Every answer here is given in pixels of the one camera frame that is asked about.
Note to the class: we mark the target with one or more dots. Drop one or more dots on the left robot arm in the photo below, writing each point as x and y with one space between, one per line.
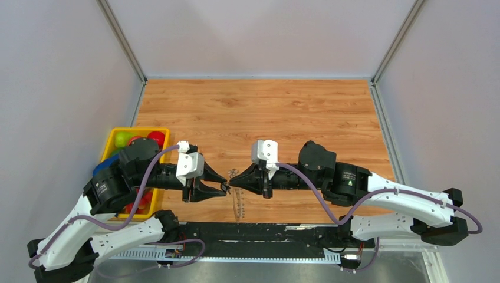
84 239

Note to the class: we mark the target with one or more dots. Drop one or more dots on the green pear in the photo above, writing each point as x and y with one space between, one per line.
122 138

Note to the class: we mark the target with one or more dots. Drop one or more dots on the yellow plastic bin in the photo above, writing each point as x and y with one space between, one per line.
110 150

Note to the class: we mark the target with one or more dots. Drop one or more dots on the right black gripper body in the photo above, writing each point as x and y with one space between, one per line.
265 173

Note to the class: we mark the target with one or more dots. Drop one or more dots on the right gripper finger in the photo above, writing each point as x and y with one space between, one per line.
248 177
253 187

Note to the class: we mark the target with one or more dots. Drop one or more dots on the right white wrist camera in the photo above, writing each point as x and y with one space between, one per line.
266 151

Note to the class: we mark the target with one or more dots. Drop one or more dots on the blue chip bag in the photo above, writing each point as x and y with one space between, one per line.
105 164

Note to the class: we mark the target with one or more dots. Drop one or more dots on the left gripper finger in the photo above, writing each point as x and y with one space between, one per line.
199 194
210 175

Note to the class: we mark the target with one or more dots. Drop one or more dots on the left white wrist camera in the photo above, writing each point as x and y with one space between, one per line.
190 163

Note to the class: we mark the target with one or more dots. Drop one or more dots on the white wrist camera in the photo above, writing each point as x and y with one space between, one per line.
190 163
266 151

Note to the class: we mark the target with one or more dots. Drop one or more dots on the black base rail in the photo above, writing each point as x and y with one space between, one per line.
261 240

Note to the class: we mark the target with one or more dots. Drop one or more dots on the red apple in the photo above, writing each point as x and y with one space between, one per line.
133 139
158 136

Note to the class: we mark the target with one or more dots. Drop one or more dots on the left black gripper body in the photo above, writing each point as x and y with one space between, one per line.
188 187

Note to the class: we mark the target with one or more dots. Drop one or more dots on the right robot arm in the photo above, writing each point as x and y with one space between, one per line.
361 203

